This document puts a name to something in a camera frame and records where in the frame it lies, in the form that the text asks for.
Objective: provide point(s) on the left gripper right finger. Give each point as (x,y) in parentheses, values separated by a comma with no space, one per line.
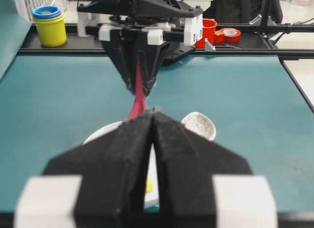
(203,185)

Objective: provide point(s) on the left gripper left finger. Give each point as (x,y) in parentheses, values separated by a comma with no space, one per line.
(82,187)

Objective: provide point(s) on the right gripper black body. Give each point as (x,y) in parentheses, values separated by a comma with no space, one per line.
(192,32)

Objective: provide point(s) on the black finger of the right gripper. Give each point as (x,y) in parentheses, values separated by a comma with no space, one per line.
(121,52)
(151,58)

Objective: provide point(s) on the yellow hexagonal prism block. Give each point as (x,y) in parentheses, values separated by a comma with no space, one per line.
(149,186)

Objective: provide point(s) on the red plastic spoon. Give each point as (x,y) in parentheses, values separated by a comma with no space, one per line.
(139,104)

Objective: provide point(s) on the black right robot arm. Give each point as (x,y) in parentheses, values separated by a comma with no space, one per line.
(137,35)

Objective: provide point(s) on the white round bowl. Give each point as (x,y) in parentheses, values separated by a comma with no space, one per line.
(140,157)

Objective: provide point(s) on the red plastic cup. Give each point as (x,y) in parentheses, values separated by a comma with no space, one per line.
(209,27)

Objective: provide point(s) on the red tape roll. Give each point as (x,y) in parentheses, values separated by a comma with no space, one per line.
(227,35)

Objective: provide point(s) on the white speckled teardrop dish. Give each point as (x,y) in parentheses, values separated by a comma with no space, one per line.
(200,124)

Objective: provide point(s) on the yellow stacked cups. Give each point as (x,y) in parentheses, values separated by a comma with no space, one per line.
(50,25)

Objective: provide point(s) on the metal corner bracket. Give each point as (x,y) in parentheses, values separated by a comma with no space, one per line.
(208,46)

